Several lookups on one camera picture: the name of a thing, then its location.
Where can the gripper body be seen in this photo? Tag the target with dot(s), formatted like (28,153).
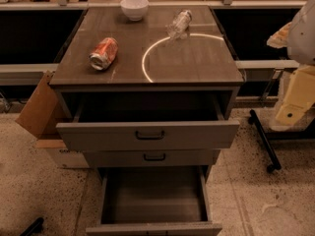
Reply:
(303,38)

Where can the grey bottom drawer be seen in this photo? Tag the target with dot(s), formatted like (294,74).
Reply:
(154,201)

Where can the grey drawer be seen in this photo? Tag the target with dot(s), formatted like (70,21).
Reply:
(154,201)
(150,158)
(160,120)

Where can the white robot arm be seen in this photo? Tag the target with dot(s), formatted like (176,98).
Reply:
(298,37)

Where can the grey drawer cabinet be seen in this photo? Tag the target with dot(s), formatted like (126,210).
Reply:
(147,59)

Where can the grey middle drawer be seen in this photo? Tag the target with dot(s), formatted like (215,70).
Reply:
(150,158)

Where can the grey top drawer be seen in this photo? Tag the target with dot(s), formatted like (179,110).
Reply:
(160,120)

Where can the black wheeled stand base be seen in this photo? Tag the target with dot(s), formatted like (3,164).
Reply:
(266,137)

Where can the clear plastic bottle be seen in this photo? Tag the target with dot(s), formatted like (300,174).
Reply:
(179,24)

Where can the white ceramic bowl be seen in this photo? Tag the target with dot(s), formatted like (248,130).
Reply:
(134,10)

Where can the crushed orange soda can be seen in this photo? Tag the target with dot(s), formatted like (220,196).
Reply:
(104,54)

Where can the brown cardboard box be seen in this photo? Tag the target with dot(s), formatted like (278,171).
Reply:
(40,116)

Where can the black object bottom left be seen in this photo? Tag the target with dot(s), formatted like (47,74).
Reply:
(35,227)

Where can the metal shelf bracket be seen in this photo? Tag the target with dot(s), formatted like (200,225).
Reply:
(277,73)

